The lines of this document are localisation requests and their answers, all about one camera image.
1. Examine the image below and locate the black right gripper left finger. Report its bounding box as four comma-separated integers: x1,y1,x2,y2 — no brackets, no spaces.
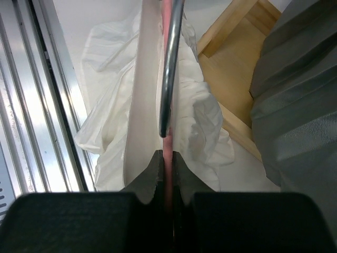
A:
121,150,165,206

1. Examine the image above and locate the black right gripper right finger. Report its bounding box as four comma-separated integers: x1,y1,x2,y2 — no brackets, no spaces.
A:
172,151,215,206

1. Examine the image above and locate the white skirt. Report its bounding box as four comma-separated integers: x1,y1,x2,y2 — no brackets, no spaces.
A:
75,1,234,191

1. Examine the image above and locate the pink clothes hanger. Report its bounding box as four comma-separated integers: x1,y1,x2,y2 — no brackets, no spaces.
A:
159,1,184,236

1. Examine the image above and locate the grey pleated skirt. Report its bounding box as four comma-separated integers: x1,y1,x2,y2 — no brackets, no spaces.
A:
249,0,337,193

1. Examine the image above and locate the wooden clothes rack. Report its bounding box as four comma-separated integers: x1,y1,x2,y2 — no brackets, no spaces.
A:
197,1,281,160

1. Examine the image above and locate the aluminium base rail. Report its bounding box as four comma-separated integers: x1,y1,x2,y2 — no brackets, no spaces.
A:
1,1,97,217

